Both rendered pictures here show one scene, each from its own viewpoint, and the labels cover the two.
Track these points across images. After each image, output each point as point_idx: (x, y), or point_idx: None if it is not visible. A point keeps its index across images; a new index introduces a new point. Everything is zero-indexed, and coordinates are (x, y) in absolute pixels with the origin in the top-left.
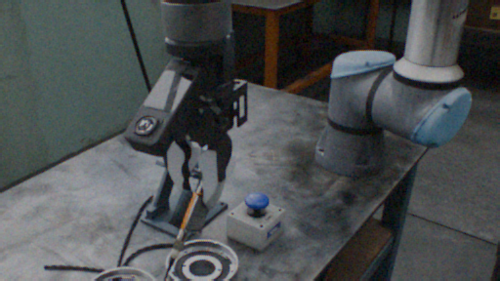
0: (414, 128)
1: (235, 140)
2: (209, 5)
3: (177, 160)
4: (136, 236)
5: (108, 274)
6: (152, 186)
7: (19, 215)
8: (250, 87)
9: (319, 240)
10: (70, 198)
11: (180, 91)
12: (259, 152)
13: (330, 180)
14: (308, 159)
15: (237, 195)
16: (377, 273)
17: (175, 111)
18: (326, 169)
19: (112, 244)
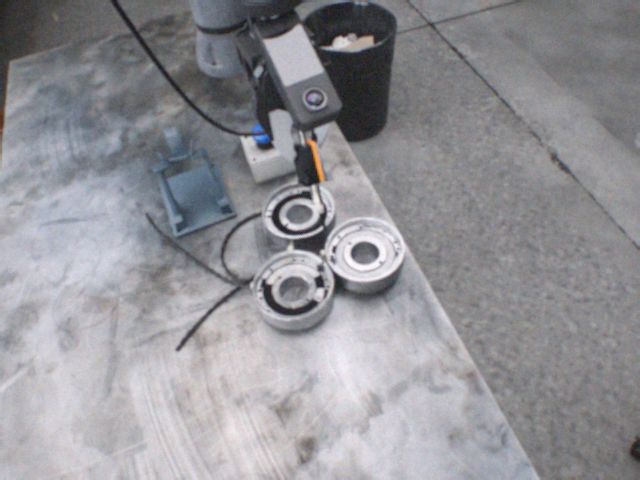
0: None
1: (121, 112)
2: None
3: (284, 126)
4: (196, 251)
5: (256, 286)
6: (129, 207)
7: (55, 353)
8: (41, 58)
9: None
10: (75, 288)
11: (305, 47)
12: (160, 106)
13: (249, 83)
14: (206, 80)
15: (208, 150)
16: None
17: (324, 68)
18: (232, 76)
19: (190, 275)
